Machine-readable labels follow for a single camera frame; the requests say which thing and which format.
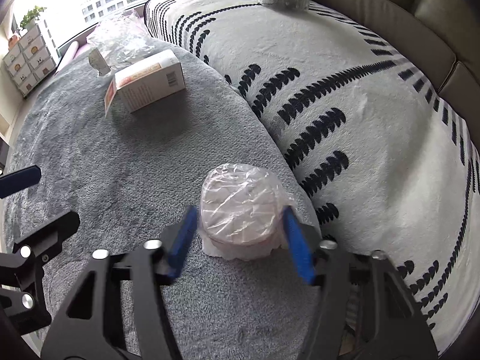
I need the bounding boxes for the beige sofa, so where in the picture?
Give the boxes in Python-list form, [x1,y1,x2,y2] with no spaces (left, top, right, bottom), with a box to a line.
[197,0,480,121]

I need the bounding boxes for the small printed paper label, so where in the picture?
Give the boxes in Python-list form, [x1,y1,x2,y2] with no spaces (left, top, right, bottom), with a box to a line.
[88,49,111,77]

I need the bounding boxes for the green potted plant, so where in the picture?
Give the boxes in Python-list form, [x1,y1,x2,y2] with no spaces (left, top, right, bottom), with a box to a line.
[19,5,47,31]

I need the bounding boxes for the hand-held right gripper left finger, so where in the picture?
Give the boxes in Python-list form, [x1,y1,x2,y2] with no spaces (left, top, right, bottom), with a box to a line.
[40,205,197,360]

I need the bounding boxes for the white drawer cabinet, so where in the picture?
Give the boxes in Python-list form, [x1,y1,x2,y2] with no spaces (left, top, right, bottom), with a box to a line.
[3,20,57,98]

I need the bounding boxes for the clear plastic bag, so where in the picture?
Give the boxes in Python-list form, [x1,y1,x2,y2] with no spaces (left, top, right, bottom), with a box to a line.
[86,9,154,70]

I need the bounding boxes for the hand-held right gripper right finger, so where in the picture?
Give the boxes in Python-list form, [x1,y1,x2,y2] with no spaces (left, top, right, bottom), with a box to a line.
[282,206,439,360]

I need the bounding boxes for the pink rolled mat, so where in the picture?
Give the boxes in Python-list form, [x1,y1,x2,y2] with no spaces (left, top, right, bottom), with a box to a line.
[56,41,91,77]

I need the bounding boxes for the white patterned blanket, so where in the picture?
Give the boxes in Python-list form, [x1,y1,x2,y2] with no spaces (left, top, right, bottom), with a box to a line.
[144,0,480,346]

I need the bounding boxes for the plastic-wrapped pink packet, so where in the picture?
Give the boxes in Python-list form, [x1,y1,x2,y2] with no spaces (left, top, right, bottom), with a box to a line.
[199,162,287,262]

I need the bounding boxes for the white and red box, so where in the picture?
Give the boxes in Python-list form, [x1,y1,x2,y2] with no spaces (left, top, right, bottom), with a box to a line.
[103,49,187,118]

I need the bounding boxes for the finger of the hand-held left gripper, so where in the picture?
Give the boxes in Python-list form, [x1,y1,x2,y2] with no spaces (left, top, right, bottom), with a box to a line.
[0,210,81,336]
[0,166,42,199]

